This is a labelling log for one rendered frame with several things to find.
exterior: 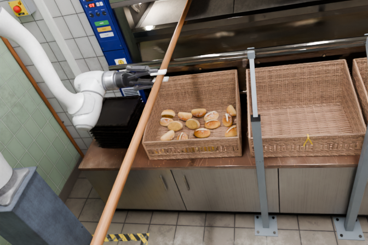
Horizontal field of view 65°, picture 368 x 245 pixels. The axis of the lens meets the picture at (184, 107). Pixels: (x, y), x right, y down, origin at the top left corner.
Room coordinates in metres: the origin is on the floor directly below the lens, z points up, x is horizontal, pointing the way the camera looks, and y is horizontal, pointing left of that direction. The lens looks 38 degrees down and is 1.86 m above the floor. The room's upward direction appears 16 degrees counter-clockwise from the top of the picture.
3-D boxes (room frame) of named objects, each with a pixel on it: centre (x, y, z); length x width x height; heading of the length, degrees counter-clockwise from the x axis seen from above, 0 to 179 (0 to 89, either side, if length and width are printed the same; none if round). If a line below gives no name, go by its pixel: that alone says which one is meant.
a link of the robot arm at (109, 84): (1.18, 0.28, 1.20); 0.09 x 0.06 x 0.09; 160
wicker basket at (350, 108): (1.16, -0.61, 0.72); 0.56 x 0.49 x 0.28; 71
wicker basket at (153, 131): (1.36, -0.05, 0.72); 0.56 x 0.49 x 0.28; 72
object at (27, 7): (1.88, 0.75, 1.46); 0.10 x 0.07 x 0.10; 71
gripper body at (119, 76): (1.16, 0.21, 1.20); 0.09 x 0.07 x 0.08; 70
